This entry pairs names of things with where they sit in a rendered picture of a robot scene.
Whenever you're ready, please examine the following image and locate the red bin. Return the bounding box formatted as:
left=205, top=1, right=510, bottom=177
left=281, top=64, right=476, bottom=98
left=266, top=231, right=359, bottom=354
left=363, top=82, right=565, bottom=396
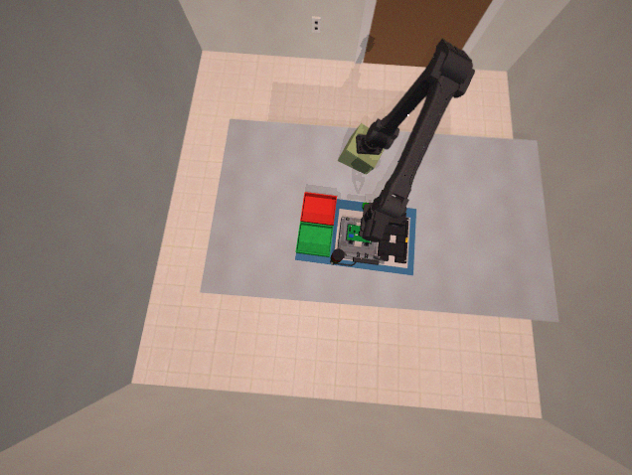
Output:
left=300, top=192, right=337, bottom=226

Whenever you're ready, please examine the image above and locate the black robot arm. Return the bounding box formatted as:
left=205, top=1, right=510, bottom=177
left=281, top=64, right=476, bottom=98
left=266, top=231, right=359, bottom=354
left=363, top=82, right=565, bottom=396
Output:
left=356, top=39, right=475, bottom=242

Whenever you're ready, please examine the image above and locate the green bin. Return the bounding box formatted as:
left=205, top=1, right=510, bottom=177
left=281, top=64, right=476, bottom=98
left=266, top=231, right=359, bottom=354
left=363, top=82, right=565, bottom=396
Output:
left=296, top=222, right=334, bottom=257

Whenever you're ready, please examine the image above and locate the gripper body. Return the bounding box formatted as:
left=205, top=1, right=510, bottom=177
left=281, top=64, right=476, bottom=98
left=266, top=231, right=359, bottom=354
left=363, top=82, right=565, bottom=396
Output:
left=360, top=203, right=372, bottom=237

